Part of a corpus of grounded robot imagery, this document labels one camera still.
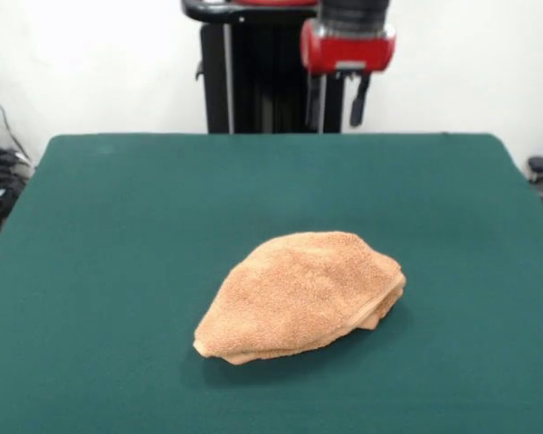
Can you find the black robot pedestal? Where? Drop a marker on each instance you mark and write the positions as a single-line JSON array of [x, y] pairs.
[[262, 81]]

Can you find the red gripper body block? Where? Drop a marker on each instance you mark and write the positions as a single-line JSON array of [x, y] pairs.
[[348, 52]]

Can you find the dark green table cloth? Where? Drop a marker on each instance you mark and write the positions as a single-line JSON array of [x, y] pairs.
[[117, 271]]

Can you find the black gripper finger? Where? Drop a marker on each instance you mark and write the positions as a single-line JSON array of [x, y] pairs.
[[359, 104], [313, 101]]

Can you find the black cluttered equipment pile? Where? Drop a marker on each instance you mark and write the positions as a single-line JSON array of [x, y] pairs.
[[6, 181]]

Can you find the tan terry towel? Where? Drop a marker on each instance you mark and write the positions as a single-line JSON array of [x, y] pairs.
[[298, 298]]

